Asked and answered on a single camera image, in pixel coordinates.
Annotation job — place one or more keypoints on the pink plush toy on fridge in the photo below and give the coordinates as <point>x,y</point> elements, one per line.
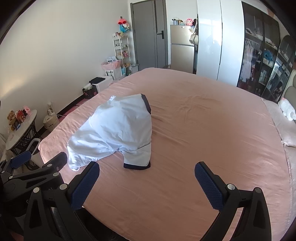
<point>189,22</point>

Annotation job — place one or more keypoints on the brown teddy bear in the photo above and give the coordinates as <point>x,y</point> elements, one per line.
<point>12,120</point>

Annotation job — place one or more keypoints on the white bag hanging on fridge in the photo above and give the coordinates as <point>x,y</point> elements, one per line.
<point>194,39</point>

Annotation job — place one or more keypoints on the round white side table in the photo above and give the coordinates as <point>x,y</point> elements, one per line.
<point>19,139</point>

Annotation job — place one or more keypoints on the silver refrigerator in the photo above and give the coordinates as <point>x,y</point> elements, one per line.
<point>182,50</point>

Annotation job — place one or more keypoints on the white shirt with navy trim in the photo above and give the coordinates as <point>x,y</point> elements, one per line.
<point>122,124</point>

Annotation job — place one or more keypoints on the black storage bin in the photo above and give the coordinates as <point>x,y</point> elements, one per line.
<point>89,91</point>

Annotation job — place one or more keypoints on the white wire shelf rack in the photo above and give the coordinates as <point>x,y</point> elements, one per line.
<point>122,49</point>

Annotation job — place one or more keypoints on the white plush toy on bed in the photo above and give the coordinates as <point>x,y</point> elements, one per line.
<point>287,109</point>

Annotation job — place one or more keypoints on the pink satin pillow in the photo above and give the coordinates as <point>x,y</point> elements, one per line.
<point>285,128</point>

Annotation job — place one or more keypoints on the dark glass wardrobe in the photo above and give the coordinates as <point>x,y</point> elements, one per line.
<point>267,59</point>

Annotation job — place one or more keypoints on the grey door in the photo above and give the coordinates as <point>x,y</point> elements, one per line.
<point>150,35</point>

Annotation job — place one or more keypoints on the red and blue plush toy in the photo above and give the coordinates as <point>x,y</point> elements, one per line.
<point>123,25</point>

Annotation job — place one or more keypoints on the pink storage basket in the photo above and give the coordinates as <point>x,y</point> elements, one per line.
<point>112,69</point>

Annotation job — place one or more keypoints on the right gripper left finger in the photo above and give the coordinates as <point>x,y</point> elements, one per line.
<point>51,214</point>

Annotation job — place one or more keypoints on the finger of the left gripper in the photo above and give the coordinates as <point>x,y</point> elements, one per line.
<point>20,159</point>
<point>55,164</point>

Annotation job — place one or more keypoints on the white small appliance box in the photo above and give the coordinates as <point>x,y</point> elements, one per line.
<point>101,83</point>

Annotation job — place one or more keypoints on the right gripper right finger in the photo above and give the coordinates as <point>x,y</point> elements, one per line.
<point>254,222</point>

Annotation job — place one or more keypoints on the white wardrobe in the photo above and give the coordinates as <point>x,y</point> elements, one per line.
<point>221,40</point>

